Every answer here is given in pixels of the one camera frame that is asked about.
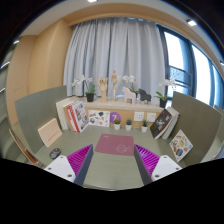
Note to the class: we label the gripper purple and grey right finger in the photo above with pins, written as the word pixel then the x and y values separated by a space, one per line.
pixel 153 167

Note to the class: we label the gripper purple and grey left finger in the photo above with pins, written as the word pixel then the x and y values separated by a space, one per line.
pixel 73 167

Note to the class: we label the dark grey computer mouse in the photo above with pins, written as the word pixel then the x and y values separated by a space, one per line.
pixel 55 153

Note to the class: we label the maroon mouse pad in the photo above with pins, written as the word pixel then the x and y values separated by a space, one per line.
pixel 115 144

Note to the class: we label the colourful sticker card right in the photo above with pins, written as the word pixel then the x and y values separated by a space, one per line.
pixel 180 145

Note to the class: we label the small potted plant right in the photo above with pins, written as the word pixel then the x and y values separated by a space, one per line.
pixel 144 127

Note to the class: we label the small potted plant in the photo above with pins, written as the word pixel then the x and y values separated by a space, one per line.
pixel 128 125
pixel 144 127
pixel 117 124

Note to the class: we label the beige notebook leaning left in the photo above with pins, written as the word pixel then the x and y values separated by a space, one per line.
pixel 50 132

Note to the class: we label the small potted plant middle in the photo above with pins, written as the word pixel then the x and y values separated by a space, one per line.
pixel 128 125

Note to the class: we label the black book leaning right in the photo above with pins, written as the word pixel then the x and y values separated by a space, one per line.
pixel 160 124

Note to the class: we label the red and white magazine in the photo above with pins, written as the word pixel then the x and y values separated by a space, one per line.
pixel 78 116

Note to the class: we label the white books stack left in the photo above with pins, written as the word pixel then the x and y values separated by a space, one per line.
pixel 65 118

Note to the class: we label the sticker sheet card centre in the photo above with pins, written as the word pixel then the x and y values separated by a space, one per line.
pixel 99 118

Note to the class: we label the small potted plant left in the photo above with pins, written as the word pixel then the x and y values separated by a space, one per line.
pixel 117 124

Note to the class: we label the wooden shelf ledge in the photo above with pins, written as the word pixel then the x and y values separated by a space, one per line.
pixel 126 110

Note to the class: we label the purple round number sign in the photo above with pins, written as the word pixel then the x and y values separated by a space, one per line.
pixel 114 116

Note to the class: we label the grey divider panel right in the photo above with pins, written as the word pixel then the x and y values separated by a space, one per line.
pixel 199 122

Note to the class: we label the grey divider panel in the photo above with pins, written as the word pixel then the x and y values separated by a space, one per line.
pixel 199 122
pixel 35 110

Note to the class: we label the grey divider panel left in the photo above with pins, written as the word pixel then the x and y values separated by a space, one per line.
pixel 35 110

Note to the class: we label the black horse figurine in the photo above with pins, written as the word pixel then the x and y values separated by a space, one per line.
pixel 144 96

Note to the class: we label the white orchid black pot left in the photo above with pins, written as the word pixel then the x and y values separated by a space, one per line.
pixel 90 87

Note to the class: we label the white orchid black pot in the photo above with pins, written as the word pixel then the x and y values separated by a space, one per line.
pixel 166 83
pixel 90 87

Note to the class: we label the white horse figurine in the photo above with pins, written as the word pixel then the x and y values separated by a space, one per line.
pixel 129 95

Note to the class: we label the white orchid black pot right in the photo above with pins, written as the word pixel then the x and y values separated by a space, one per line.
pixel 166 83

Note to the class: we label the wooden hand model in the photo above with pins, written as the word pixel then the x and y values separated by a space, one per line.
pixel 102 84

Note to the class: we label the white orchid centre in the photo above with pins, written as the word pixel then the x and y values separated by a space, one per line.
pixel 131 80

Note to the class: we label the wooden mannequin figure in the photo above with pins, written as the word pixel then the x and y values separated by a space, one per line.
pixel 115 80

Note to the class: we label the grey curtain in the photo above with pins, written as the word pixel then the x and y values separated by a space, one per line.
pixel 121 46

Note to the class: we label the white wall socket right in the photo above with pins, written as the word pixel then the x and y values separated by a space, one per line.
pixel 151 117

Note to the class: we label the white wall socket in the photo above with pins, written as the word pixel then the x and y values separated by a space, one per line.
pixel 151 117
pixel 138 116

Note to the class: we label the white wall socket left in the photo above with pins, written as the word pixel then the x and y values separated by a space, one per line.
pixel 138 116

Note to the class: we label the window with dark frame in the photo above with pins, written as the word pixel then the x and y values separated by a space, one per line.
pixel 193 71

